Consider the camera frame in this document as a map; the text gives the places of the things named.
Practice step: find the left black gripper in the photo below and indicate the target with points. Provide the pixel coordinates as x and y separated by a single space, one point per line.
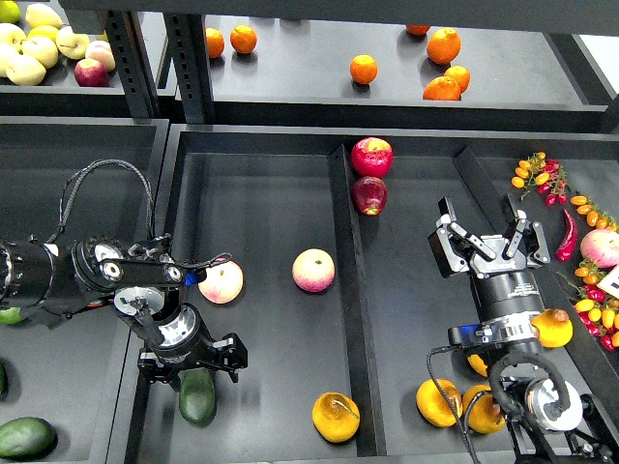
228 355

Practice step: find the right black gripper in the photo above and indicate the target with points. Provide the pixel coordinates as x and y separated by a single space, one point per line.
457 251

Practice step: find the dark green avocado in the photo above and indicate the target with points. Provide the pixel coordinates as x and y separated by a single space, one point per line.
197 396

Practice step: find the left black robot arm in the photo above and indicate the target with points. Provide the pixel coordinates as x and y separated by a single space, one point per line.
141 282

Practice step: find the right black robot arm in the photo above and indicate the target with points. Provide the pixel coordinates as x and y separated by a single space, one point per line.
547 419

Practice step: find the yellow pear behind group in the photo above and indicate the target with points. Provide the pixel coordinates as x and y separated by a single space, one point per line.
478 364

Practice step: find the yellow pear bottom left of group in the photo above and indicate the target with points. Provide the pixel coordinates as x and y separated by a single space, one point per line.
438 410

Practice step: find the yellow pear bottom right of group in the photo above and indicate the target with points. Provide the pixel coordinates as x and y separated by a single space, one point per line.
485 416

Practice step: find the light green avocado left edge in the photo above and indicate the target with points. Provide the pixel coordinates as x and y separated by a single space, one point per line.
10 316

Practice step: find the green avocado bottom left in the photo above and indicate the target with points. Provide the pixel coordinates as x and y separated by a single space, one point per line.
26 438

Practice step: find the dark avocado left edge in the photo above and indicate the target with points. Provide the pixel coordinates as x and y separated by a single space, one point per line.
3 379

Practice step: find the red chili pepper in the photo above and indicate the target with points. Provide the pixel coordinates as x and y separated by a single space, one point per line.
566 248

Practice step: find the pink apple left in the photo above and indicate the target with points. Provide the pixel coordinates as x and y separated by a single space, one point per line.
223 283

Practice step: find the pink apple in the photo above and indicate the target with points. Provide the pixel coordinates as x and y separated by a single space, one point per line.
313 270
223 283

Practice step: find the upper cherry tomato bunch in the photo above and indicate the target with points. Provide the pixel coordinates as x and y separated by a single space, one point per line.
544 175

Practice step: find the cherry tomato bunch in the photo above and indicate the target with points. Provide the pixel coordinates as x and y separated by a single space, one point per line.
544 175
596 308

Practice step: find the orange cherry tomato sprig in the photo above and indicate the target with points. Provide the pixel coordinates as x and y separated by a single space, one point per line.
594 215

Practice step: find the pink peach right edge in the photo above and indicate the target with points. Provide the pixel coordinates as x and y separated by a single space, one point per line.
601 247

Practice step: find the white label card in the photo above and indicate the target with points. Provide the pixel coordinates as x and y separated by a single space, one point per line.
610 283

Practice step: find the lower cherry tomato bunch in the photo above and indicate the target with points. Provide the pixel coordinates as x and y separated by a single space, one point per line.
596 308

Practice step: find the dark red apple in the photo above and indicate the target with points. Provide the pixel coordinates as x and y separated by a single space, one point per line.
369 195

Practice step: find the bright red apple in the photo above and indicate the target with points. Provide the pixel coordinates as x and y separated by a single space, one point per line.
372 156

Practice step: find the pink apple centre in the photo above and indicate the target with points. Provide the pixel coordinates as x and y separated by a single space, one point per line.
313 270

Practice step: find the orange front on shelf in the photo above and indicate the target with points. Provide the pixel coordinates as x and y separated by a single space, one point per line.
442 88

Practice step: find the black middle divided tray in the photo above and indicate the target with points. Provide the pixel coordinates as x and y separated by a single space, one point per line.
267 194

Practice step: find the orange right on shelf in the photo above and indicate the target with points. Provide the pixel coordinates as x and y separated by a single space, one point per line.
459 74

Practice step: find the large orange on shelf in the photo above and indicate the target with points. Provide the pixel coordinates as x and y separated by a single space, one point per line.
443 46

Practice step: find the orange centre of shelf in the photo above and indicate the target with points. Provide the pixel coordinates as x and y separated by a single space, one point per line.
363 69

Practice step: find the orange at shelf back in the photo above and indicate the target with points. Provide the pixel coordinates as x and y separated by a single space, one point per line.
417 30

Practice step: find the red apple on shelf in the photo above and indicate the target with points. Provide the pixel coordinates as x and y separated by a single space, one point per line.
89 72

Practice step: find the orange far left shelf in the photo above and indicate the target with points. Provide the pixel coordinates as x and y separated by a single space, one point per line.
215 43

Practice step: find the pink peach on shelf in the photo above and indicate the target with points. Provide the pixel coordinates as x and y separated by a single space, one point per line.
101 51

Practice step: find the black shelf post left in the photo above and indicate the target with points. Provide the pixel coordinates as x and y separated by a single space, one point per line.
132 64

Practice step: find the black shelf post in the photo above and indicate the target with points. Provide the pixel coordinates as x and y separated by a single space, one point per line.
186 43
132 64

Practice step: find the black shelf post right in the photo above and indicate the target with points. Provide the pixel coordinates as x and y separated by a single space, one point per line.
186 43

